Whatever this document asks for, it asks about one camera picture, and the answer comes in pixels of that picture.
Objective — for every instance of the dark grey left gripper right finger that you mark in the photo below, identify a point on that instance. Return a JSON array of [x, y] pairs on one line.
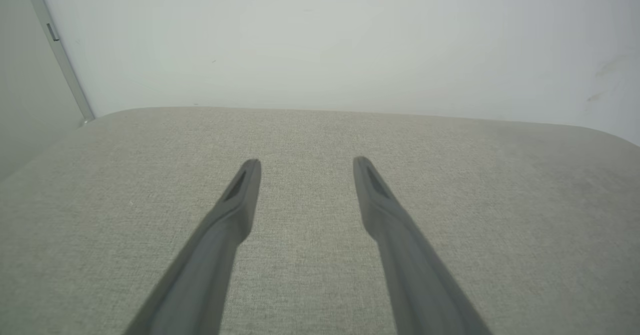
[[415, 275]]

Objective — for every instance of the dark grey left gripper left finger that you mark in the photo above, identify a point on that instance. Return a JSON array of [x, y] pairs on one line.
[[200, 275]]

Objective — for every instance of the grey metal wall trim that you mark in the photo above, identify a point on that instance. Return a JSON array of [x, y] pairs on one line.
[[70, 75]]

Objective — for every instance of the small metal trim clip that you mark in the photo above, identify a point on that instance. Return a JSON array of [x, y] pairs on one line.
[[52, 32]]

